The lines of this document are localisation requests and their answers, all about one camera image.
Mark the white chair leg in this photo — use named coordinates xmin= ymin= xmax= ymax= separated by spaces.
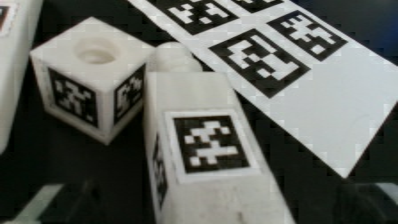
xmin=143 ymin=42 xmax=294 ymax=224

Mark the white marker base sheet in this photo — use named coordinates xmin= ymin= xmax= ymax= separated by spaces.
xmin=127 ymin=0 xmax=398 ymax=176

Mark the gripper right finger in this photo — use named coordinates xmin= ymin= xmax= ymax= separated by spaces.
xmin=332 ymin=182 xmax=398 ymax=224

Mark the white chair back frame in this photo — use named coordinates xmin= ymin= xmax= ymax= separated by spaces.
xmin=0 ymin=0 xmax=42 ymax=154

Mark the white chair leg cube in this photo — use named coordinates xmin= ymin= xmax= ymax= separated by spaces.
xmin=30 ymin=18 xmax=154 ymax=143

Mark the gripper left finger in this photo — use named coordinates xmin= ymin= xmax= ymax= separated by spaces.
xmin=10 ymin=181 xmax=108 ymax=224

